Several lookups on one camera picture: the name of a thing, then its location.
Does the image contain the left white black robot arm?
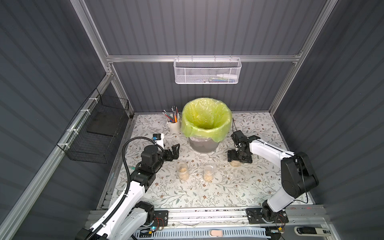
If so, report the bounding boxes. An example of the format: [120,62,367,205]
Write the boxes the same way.
[75,144,180,240]

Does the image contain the oatmeal jar with beige lid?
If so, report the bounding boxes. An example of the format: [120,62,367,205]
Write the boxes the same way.
[230,161,242,167]

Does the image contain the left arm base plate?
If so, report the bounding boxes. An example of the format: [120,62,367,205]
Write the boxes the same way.
[144,211,169,228]

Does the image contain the grey trash bin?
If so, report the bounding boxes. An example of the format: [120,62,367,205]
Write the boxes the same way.
[189,137,219,154]

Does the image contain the open glass oatmeal jar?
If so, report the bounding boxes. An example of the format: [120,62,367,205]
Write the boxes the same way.
[177,163,190,181]
[204,165,215,182]

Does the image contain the open glass oatmeal jar middle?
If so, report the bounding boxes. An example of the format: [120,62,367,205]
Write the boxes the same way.
[204,165,215,182]

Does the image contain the white pen cup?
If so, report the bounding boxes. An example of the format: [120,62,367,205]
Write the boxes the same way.
[167,117,181,134]

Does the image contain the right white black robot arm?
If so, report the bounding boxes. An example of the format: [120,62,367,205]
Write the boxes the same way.
[228,131,319,223]

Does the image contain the green plastic bin liner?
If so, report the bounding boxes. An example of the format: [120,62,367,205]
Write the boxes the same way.
[181,98,233,143]

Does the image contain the floral table mat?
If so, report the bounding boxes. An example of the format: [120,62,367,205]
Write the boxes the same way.
[126,114,281,209]

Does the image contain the black wire basket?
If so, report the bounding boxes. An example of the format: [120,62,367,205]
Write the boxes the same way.
[57,91,130,164]

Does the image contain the white bottle in basket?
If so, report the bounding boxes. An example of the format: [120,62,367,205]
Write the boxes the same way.
[217,74,239,81]

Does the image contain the open glass oatmeal jar left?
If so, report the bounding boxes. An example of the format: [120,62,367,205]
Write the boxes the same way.
[177,163,190,181]

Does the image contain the pens bundle in cup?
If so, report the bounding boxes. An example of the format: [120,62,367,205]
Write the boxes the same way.
[163,106,179,123]

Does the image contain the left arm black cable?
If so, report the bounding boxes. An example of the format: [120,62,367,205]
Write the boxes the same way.
[83,136,165,240]

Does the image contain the white black stapler device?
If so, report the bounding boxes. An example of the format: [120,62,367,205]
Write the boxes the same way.
[294,226,332,237]

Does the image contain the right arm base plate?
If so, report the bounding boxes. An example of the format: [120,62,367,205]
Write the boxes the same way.
[246,208,289,225]

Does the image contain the white wire mesh basket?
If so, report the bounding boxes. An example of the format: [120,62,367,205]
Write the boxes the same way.
[173,57,242,85]

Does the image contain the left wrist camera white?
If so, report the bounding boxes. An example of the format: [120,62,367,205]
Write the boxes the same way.
[153,134,165,148]

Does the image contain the pink eraser block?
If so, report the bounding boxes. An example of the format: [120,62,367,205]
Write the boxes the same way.
[209,230,224,238]

